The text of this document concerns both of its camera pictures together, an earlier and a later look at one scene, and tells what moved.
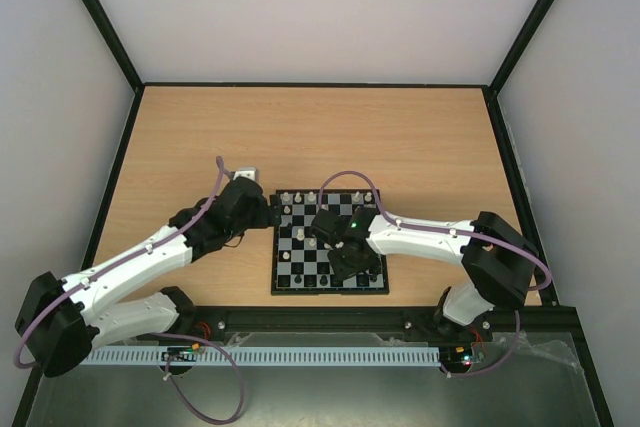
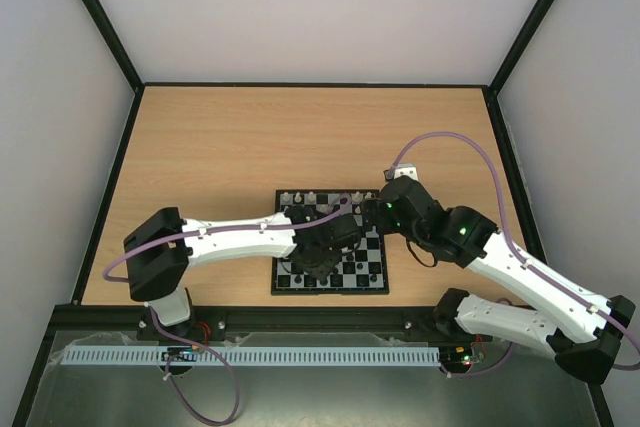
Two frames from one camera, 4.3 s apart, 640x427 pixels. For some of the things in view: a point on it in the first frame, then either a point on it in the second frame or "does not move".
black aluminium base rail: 544,328 does not move
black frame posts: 491,88 does not move
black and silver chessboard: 300,262 does not move
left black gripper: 275,212 -> 322,272
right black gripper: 345,261 -> 370,214
